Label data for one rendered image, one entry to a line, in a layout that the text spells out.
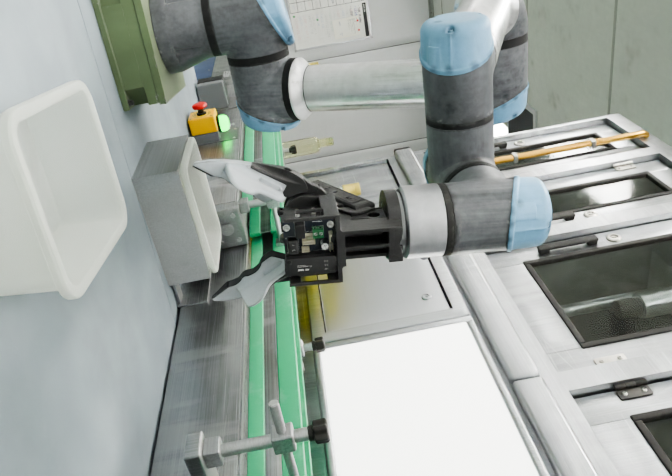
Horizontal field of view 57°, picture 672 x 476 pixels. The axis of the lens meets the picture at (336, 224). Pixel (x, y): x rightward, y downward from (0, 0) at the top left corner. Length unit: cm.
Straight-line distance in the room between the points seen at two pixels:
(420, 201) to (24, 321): 40
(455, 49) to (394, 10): 675
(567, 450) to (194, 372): 61
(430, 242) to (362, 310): 79
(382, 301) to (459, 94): 81
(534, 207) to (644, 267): 98
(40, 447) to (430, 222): 43
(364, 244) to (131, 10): 67
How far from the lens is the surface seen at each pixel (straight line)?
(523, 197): 64
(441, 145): 70
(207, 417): 98
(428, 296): 141
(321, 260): 59
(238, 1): 115
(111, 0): 113
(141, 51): 112
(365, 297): 143
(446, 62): 66
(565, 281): 153
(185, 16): 115
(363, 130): 771
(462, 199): 62
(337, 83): 113
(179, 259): 115
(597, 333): 139
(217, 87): 192
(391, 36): 745
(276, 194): 61
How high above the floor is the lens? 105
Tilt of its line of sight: 1 degrees up
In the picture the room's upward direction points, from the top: 79 degrees clockwise
